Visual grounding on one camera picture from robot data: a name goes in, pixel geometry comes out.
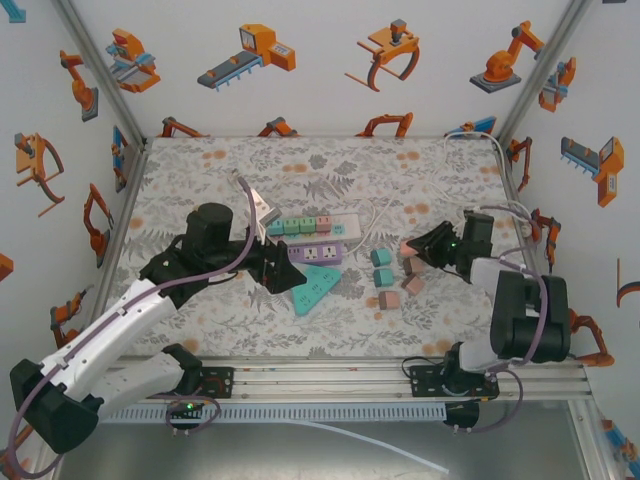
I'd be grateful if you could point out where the teal triangular power strip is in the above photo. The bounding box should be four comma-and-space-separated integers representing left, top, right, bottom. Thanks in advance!
288, 263, 342, 317

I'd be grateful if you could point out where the aluminium frame leg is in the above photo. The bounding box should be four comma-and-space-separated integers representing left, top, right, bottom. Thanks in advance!
47, 447, 71, 480
569, 399, 615, 480

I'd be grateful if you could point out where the floral table cloth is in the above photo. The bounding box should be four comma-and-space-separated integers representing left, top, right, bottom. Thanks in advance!
107, 135, 556, 359

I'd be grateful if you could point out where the purple power strip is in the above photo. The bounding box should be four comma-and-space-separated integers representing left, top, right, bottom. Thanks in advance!
279, 241, 345, 265

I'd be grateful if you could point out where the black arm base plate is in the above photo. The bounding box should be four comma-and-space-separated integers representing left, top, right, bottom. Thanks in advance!
197, 366, 235, 400
408, 363, 500, 401

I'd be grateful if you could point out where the white power strip cable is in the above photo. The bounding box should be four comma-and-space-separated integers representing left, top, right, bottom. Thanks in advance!
357, 130, 539, 241

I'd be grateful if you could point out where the controller board with green light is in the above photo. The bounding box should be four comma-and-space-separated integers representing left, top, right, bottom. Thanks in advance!
166, 398, 207, 437

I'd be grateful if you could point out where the white slotted cable duct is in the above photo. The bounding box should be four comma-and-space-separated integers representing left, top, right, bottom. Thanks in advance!
94, 403, 447, 425

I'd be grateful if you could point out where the aluminium frame post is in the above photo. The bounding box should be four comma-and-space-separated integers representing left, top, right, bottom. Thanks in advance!
49, 0, 149, 146
497, 0, 594, 146

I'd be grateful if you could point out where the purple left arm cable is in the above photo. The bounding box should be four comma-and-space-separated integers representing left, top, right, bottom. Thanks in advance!
7, 177, 261, 479

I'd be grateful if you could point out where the white power strip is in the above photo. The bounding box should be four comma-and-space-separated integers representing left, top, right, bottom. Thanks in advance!
264, 212, 363, 241

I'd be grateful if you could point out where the aluminium side rail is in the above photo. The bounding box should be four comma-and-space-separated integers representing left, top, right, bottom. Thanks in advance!
498, 142, 551, 274
99, 142, 149, 271

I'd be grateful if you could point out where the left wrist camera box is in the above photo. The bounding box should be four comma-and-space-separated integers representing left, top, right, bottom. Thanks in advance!
248, 188, 277, 229

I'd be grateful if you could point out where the wide aluminium base rail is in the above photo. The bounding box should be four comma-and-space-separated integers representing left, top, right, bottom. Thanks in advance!
47, 357, 594, 404

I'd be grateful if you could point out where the black controller board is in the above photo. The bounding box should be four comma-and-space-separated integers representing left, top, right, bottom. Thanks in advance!
443, 399, 480, 434

